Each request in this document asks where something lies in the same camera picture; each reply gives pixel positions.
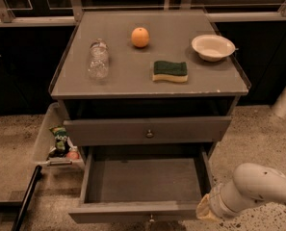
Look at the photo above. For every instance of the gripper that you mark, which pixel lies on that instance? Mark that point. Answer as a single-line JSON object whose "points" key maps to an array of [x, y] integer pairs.
{"points": [[216, 200]]}

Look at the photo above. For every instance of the grey drawer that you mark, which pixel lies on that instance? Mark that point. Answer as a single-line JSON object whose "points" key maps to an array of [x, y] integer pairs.
{"points": [[84, 132], [154, 182]]}

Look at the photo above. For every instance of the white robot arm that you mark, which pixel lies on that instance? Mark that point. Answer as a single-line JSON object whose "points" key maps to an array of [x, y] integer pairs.
{"points": [[250, 162]]}

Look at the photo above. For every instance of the grey drawer cabinet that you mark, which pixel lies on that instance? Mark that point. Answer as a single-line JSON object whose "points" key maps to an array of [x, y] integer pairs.
{"points": [[128, 91]]}

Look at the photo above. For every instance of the green yellow sponge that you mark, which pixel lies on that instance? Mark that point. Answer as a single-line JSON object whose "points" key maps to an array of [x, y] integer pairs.
{"points": [[169, 71]]}

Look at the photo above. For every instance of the white bowl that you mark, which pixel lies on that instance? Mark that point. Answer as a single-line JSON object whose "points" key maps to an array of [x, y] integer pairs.
{"points": [[213, 48]]}

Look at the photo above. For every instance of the green snack bag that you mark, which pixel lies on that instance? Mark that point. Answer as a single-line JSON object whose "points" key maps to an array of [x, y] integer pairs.
{"points": [[60, 136]]}

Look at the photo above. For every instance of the clear plastic storage bin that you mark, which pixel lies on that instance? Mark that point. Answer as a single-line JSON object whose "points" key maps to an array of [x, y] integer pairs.
{"points": [[45, 142]]}

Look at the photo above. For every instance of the black pole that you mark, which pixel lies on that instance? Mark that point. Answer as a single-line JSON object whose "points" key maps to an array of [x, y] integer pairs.
{"points": [[27, 198]]}

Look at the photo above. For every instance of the orange fruit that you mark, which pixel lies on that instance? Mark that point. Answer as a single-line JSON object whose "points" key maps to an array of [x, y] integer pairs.
{"points": [[140, 37]]}

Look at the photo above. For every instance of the clear plastic water bottle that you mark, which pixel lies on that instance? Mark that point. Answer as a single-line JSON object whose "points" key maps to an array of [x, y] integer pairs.
{"points": [[99, 60]]}

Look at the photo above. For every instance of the metal window rail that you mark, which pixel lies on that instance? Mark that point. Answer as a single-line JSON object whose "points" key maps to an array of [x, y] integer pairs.
{"points": [[30, 20]]}

